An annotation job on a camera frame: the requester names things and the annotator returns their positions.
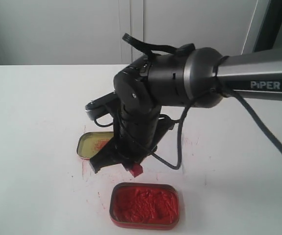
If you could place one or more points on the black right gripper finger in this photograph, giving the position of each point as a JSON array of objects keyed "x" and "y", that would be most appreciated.
[
  {"x": 127, "y": 164},
  {"x": 107, "y": 156}
]

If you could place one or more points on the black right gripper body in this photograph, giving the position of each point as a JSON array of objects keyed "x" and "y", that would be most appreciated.
[{"x": 137, "y": 136}]

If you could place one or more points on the red stamp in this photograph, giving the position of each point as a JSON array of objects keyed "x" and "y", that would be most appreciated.
[{"x": 136, "y": 170}]

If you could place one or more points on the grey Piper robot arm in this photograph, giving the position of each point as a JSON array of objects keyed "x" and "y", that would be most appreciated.
[{"x": 152, "y": 95}]

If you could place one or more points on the red ink tin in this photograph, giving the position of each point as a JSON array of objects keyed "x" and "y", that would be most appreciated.
[{"x": 144, "y": 206}]

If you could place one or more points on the gold tin lid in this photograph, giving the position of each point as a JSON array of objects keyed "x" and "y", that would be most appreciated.
[{"x": 91, "y": 143}]

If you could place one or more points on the white cabinet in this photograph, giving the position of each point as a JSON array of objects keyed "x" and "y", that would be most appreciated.
[{"x": 65, "y": 32}]

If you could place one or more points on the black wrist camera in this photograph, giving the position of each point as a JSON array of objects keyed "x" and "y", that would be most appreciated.
[{"x": 107, "y": 104}]

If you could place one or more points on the dark door frame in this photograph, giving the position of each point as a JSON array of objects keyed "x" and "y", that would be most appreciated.
[{"x": 270, "y": 26}]

